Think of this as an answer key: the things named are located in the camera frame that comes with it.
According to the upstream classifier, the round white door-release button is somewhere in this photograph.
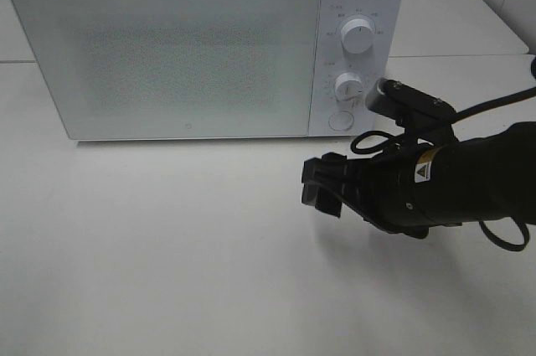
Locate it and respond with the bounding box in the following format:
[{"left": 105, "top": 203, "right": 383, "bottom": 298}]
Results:
[{"left": 328, "top": 111, "right": 354, "bottom": 132}]

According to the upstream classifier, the upper white power knob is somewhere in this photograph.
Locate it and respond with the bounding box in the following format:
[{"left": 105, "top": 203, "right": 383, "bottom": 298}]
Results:
[{"left": 340, "top": 15, "right": 375, "bottom": 54}]

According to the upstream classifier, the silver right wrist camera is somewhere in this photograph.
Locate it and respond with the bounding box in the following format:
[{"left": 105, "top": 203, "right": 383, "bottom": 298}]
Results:
[{"left": 365, "top": 79, "right": 456, "bottom": 128}]

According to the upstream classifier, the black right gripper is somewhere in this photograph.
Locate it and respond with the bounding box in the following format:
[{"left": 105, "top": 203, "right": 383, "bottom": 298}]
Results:
[{"left": 301, "top": 144, "right": 431, "bottom": 239}]

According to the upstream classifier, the white timer knob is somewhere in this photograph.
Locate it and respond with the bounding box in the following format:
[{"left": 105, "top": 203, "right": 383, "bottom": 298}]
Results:
[{"left": 334, "top": 72, "right": 363, "bottom": 102}]

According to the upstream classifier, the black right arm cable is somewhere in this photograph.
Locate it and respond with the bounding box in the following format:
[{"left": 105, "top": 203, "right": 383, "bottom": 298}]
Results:
[{"left": 349, "top": 54, "right": 536, "bottom": 253}]

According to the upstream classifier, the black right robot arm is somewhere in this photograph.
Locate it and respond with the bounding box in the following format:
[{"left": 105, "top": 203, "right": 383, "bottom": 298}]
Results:
[{"left": 301, "top": 122, "right": 535, "bottom": 239}]

